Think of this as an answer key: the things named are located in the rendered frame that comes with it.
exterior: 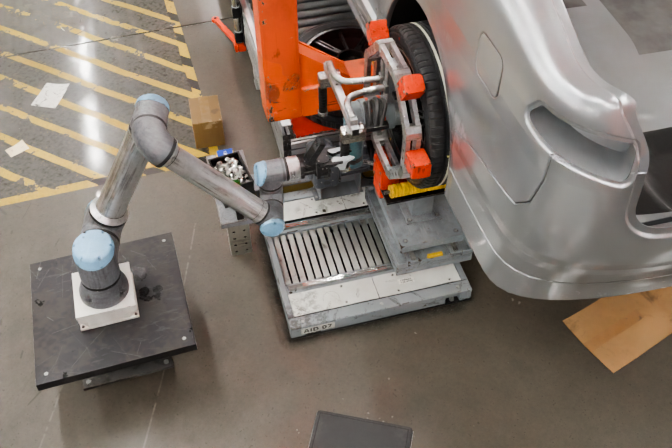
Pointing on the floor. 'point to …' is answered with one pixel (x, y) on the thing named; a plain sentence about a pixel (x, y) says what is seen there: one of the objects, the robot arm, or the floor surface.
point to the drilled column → (239, 239)
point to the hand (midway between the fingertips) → (349, 153)
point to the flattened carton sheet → (623, 325)
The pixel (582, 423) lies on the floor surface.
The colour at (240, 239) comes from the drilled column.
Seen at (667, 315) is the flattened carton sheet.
